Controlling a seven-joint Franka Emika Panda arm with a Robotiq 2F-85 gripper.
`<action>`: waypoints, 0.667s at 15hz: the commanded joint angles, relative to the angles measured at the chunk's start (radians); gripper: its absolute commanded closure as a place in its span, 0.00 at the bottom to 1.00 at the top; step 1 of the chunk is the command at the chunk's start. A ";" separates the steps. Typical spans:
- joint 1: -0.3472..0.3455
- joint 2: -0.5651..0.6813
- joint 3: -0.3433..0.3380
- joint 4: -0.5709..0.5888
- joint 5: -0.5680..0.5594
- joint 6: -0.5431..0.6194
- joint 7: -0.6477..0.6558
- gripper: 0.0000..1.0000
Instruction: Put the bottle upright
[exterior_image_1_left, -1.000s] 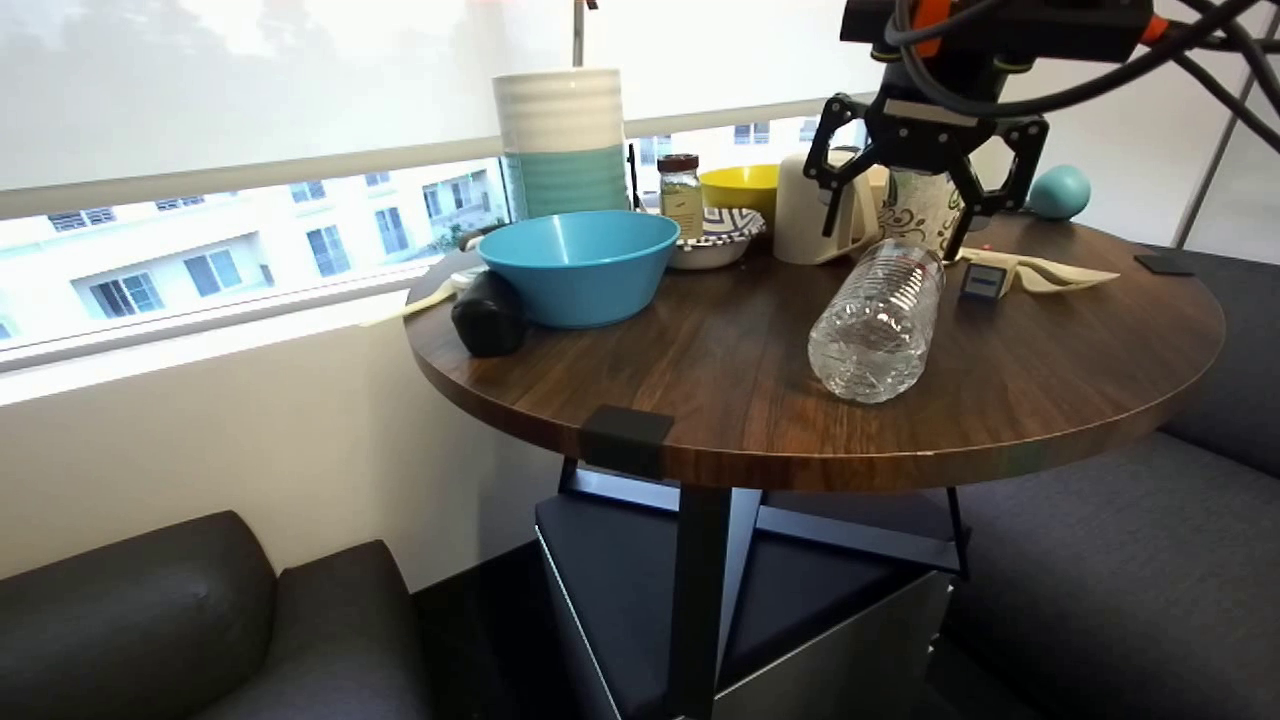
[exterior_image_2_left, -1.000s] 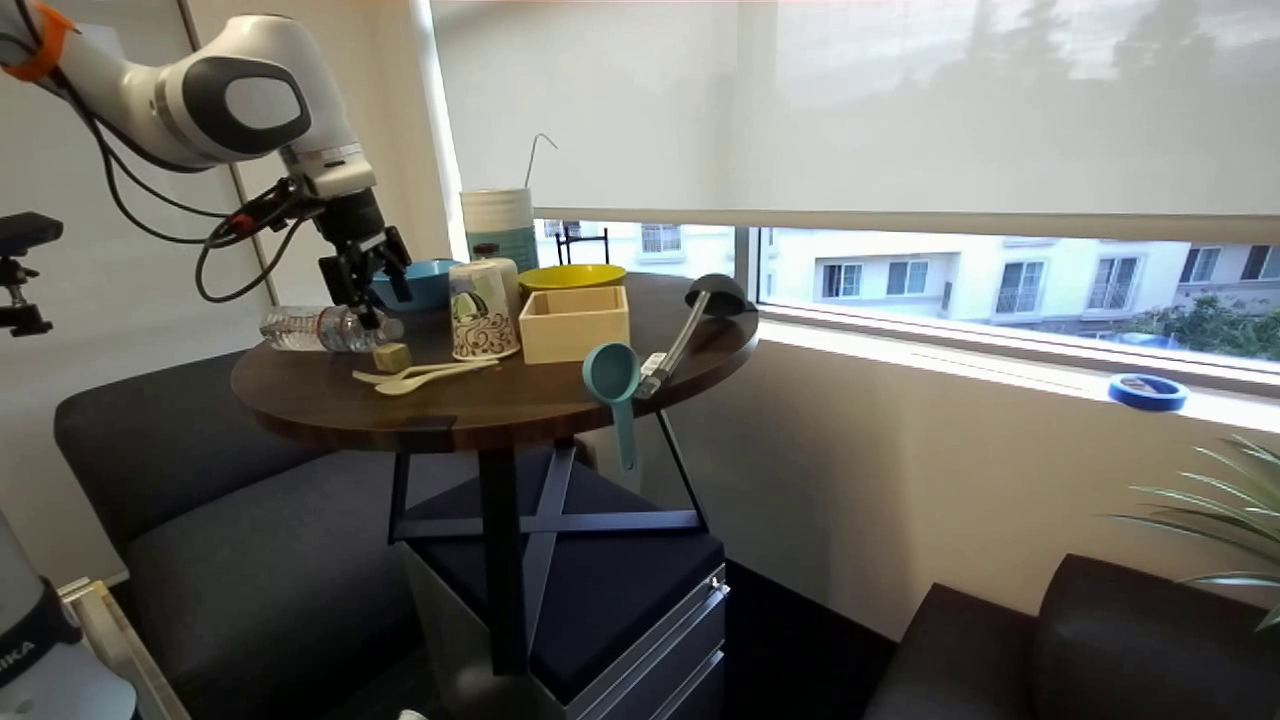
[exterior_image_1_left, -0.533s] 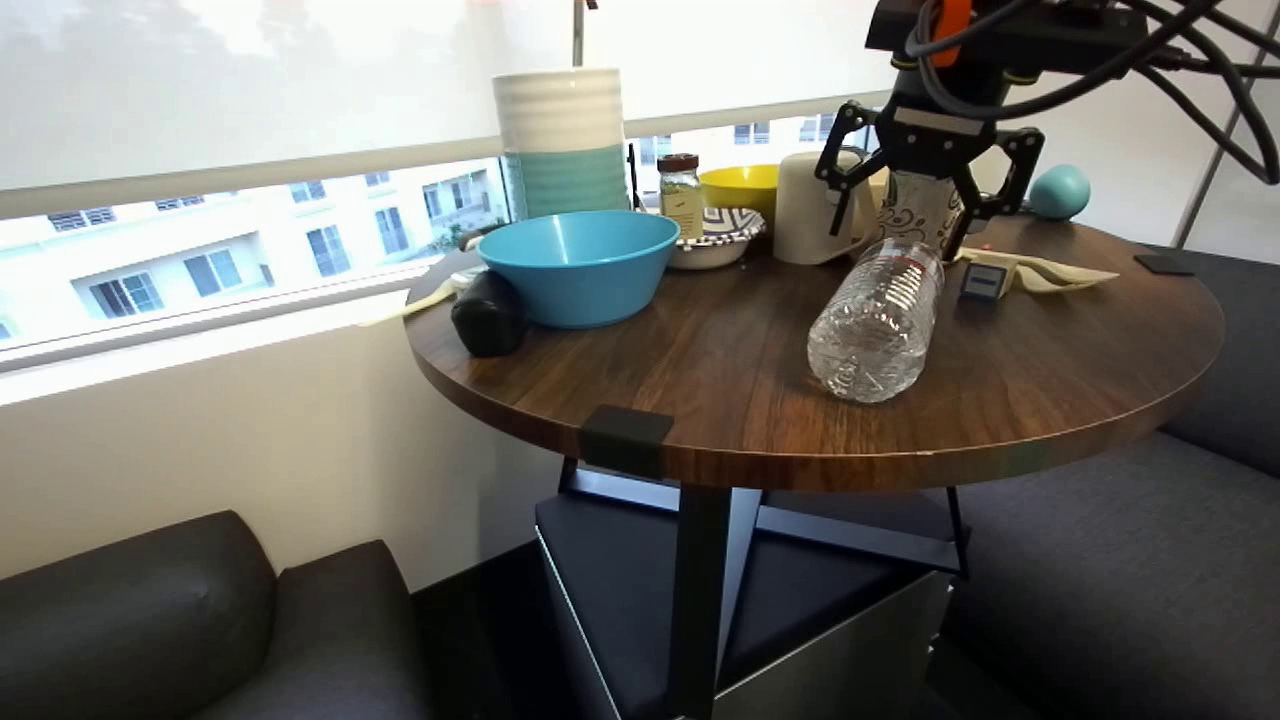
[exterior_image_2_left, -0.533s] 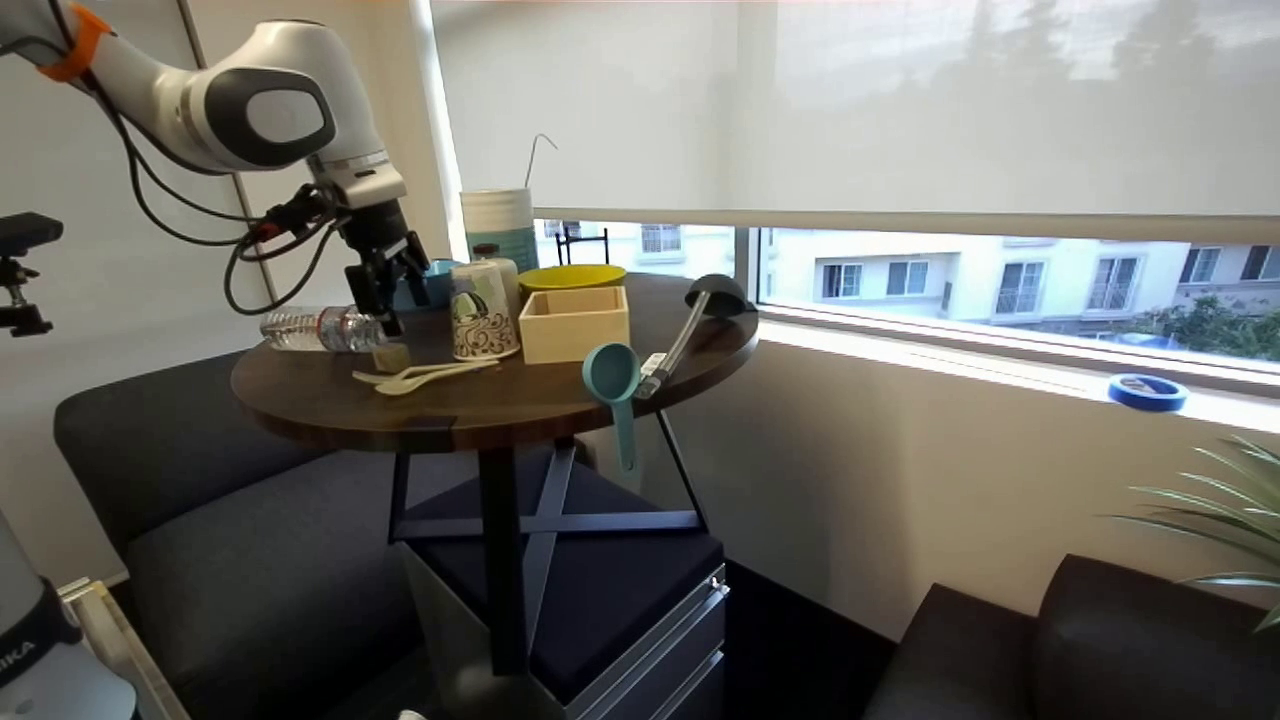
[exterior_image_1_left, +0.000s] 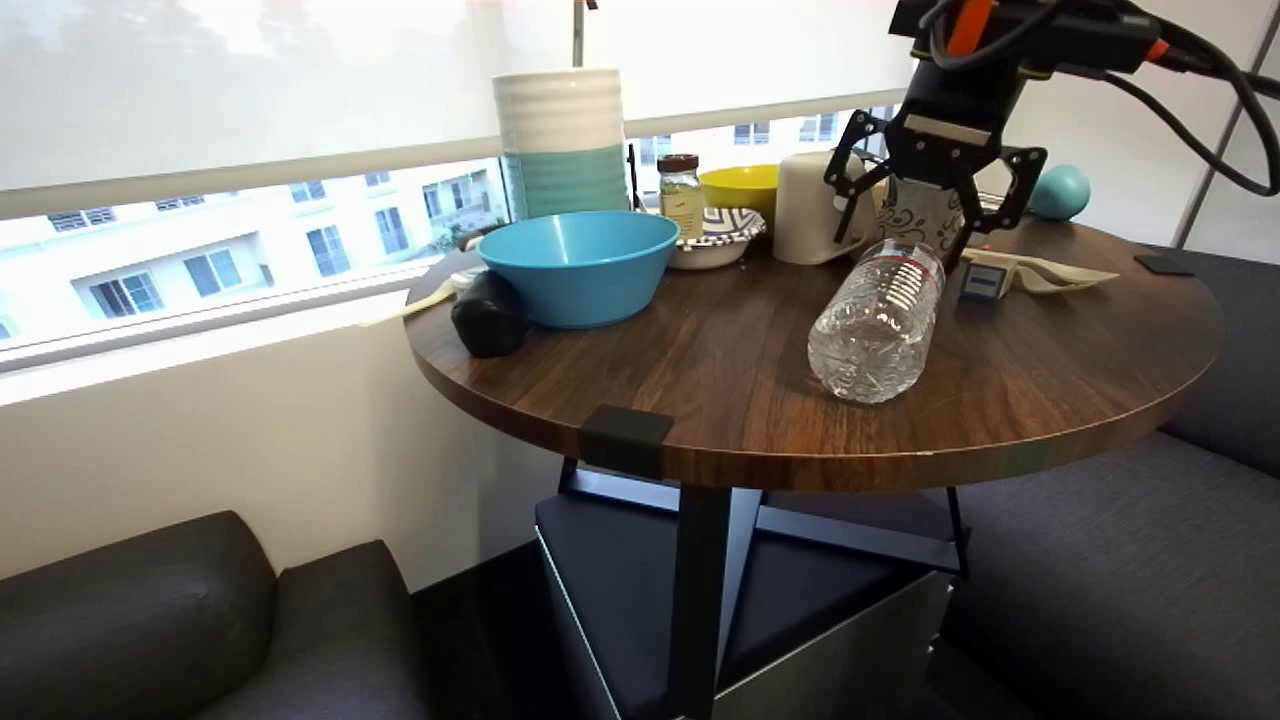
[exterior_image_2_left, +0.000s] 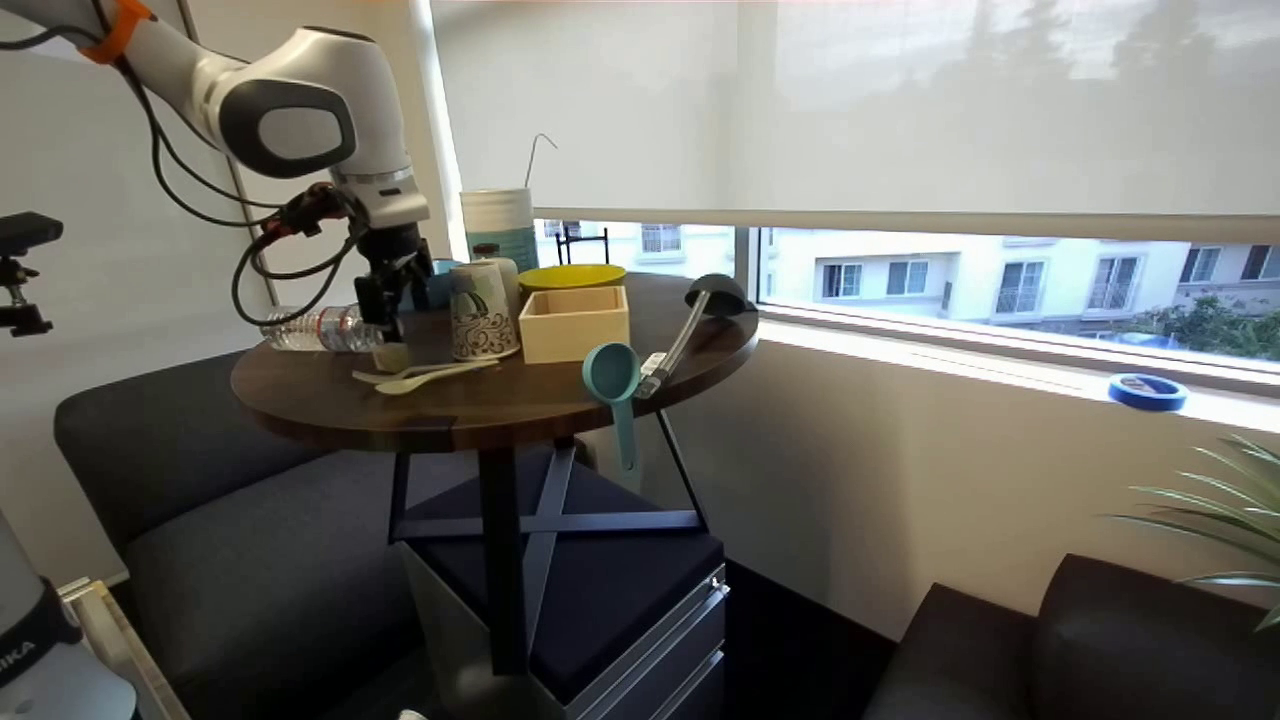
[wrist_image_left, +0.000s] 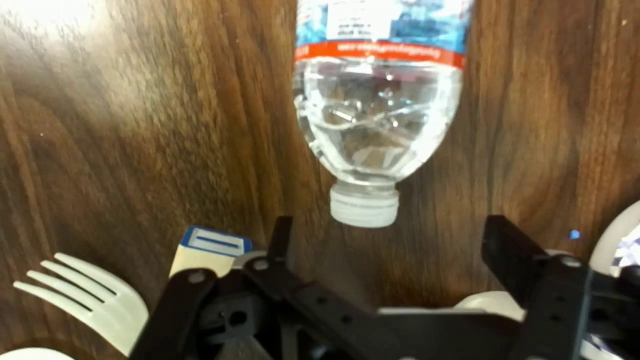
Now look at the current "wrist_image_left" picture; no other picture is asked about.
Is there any white plastic fork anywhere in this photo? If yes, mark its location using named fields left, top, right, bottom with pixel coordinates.
left=13, top=250, right=150, bottom=358

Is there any small wooden cube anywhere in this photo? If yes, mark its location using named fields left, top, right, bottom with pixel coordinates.
left=168, top=224, right=256, bottom=280

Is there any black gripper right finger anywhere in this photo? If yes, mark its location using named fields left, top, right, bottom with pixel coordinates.
left=481, top=212, right=554, bottom=310

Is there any clear plastic water bottle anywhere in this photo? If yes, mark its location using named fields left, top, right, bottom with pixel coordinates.
left=291, top=0, right=476, bottom=230

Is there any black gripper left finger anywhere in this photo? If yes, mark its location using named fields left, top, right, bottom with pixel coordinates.
left=266, top=213, right=296, bottom=267

